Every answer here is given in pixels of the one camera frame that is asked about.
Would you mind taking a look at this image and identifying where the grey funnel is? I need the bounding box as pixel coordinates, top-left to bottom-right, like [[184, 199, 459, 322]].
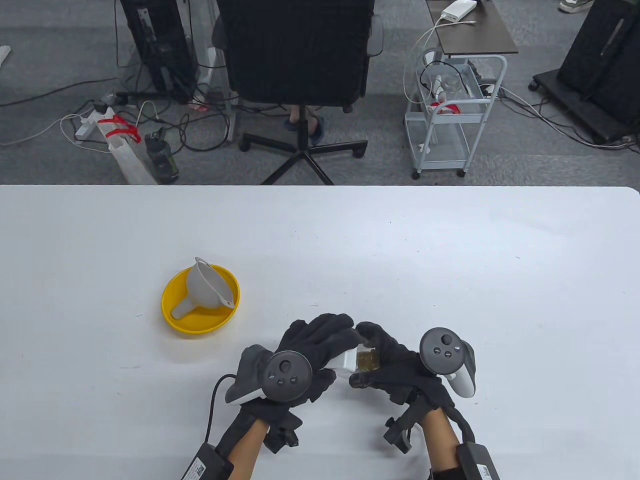
[[171, 257, 237, 321]]

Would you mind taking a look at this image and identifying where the person's right forearm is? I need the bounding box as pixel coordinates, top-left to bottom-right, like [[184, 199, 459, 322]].
[[422, 407, 461, 471]]

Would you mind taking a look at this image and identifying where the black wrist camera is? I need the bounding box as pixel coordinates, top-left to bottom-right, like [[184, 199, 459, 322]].
[[382, 395, 436, 453], [264, 415, 304, 455]]

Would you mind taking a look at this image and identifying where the clear coffee jar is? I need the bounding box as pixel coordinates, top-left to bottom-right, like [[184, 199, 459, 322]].
[[354, 347, 381, 373]]

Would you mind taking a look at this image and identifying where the black left forearm sensor box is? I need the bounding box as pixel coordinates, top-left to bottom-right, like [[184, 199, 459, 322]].
[[179, 442, 235, 480]]

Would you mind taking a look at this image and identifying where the white charging cable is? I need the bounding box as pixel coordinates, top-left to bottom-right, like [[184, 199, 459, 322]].
[[403, 19, 476, 108]]

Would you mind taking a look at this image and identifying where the white rolling cart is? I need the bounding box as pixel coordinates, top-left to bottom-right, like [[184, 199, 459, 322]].
[[404, 47, 507, 180]]

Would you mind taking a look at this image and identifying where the grey white right hand controller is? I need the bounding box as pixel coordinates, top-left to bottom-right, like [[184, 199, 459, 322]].
[[419, 327, 477, 398]]

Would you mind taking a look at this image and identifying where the black glove cable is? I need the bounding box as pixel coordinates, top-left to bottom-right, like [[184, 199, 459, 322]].
[[205, 374, 241, 446]]

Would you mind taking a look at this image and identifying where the yellow bowl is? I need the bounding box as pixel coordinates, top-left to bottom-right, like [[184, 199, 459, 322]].
[[161, 265, 241, 335]]

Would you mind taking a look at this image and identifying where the black office chair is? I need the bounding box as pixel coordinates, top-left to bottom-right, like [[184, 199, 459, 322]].
[[212, 0, 385, 186]]

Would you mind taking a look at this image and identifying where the white square jar lid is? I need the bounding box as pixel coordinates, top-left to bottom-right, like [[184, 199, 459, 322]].
[[325, 349, 358, 375]]

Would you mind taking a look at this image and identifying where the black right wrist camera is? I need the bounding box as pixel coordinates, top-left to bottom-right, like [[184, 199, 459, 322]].
[[382, 395, 436, 453]]

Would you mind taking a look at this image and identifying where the person's left forearm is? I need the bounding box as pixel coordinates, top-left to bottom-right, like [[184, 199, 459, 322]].
[[227, 420, 268, 480]]

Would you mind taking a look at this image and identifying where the white power bank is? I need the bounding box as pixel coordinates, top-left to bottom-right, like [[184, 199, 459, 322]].
[[441, 0, 477, 23]]

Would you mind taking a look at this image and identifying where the black rolling stand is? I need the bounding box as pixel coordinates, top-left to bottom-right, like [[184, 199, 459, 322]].
[[530, 0, 640, 146]]

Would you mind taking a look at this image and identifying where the grey white hand controller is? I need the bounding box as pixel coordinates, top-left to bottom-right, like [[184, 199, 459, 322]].
[[419, 327, 477, 398], [225, 344, 313, 406]]

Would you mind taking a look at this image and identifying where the person's right hand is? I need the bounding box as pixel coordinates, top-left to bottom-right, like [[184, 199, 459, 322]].
[[348, 321, 456, 415]]

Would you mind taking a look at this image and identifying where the white power strip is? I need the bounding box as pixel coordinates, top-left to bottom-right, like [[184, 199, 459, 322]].
[[75, 107, 103, 141]]

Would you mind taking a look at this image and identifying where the white bag with red handles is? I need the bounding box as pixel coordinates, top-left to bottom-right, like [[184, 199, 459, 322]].
[[97, 107, 158, 186]]

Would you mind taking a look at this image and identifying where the person's left hand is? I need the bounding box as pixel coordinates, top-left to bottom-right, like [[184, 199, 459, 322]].
[[225, 313, 363, 426]]

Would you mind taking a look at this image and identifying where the black computer tower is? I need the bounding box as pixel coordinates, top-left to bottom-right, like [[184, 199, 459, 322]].
[[120, 0, 198, 104]]

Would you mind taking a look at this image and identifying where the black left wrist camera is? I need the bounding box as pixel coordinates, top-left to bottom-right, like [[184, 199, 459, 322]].
[[264, 415, 304, 455]]

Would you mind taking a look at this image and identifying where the grey white left hand controller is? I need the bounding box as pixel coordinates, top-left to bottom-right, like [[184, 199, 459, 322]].
[[225, 344, 313, 406]]

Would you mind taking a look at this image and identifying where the dark water bottle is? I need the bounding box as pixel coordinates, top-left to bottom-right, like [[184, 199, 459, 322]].
[[144, 127, 180, 185]]

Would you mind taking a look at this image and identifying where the brown side table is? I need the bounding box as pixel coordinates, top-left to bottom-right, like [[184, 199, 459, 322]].
[[426, 0, 519, 57]]

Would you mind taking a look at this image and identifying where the black right forearm sensor box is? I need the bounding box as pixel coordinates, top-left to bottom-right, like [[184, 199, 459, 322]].
[[456, 441, 501, 480]]

